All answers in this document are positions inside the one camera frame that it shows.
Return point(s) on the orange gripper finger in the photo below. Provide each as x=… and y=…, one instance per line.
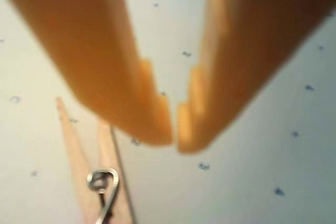
x=92, y=51
x=249, y=45

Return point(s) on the wooden clothespin with metal spring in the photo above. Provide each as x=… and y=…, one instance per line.
x=107, y=153

